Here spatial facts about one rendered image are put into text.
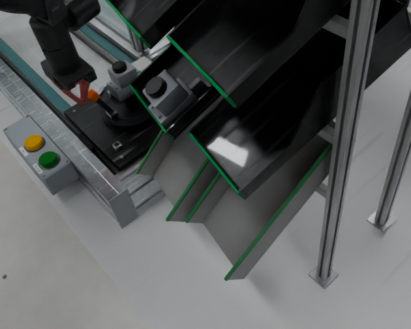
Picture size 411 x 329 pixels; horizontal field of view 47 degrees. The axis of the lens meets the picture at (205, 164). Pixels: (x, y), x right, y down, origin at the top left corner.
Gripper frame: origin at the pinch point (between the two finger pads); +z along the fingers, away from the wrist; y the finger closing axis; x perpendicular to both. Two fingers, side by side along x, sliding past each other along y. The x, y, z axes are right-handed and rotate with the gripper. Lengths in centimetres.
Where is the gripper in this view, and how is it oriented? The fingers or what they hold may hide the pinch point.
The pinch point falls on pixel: (81, 100)
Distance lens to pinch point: 99.3
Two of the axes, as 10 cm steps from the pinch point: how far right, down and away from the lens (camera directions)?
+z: 1.2, 6.3, 7.7
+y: -6.4, -5.4, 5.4
